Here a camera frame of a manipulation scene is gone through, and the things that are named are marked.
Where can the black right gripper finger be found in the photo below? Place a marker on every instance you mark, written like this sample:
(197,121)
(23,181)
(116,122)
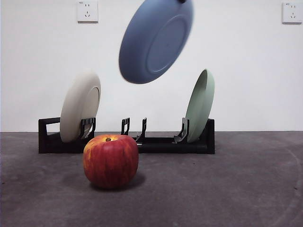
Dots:
(181,1)

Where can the blue plate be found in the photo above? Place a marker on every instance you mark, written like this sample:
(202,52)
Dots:
(154,45)

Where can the red apple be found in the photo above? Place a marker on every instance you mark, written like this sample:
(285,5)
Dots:
(110,163)

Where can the pale green plate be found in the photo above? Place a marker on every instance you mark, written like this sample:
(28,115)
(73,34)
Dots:
(201,108)

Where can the black plate rack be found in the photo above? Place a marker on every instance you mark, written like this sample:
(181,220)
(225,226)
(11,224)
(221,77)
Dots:
(165,147)

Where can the cream plate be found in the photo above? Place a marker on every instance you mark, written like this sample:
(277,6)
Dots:
(75,106)

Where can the white wall socket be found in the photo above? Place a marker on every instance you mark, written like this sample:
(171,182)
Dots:
(292,13)
(87,11)

